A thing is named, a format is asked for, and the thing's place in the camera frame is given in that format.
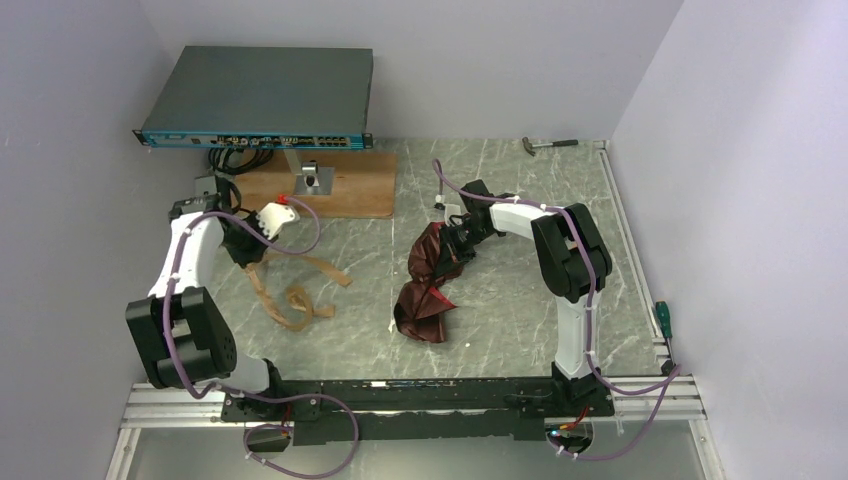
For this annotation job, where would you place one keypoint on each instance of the wooden board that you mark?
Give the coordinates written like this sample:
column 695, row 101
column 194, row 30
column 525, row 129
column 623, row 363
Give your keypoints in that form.
column 362, row 183

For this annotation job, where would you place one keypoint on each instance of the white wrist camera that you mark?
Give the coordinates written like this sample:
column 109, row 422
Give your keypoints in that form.
column 448, row 210
column 274, row 216

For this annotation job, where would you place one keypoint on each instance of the green handled screwdriver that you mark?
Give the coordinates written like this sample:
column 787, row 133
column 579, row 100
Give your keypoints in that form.
column 663, row 318

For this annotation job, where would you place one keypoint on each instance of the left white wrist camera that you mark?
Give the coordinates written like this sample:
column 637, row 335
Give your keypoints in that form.
column 274, row 216

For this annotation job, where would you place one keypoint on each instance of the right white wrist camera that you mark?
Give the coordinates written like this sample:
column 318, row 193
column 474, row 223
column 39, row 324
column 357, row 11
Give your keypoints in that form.
column 448, row 210

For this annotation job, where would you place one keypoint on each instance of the maroon paper bouquet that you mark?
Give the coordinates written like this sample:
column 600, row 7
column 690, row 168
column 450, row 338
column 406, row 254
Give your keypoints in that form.
column 420, row 307

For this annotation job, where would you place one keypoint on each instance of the aluminium rail frame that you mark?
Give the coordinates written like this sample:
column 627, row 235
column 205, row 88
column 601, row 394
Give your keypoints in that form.
column 522, row 408

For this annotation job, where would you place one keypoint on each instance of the grey blue network switch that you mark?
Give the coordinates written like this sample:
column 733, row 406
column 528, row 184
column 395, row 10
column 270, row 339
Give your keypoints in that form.
column 263, row 98

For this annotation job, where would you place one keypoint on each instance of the metal stand bracket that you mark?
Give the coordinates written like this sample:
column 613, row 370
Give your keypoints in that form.
column 310, row 178

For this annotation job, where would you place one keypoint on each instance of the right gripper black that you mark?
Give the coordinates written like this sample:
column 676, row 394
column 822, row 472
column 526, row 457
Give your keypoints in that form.
column 451, row 255

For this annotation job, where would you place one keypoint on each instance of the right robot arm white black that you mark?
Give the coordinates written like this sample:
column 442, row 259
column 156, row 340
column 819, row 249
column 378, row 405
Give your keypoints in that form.
column 574, row 262

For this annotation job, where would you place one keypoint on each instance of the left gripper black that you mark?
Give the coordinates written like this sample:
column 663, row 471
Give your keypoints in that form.
column 245, row 258

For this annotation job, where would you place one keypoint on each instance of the tan satin ribbon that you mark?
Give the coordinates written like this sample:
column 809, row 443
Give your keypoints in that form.
column 296, row 296

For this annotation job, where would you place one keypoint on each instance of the hammer with black handle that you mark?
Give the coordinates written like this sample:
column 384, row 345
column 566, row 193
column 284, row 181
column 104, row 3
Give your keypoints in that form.
column 532, row 148

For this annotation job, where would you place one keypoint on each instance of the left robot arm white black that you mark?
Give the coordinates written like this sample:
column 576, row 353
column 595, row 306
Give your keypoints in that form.
column 180, row 335

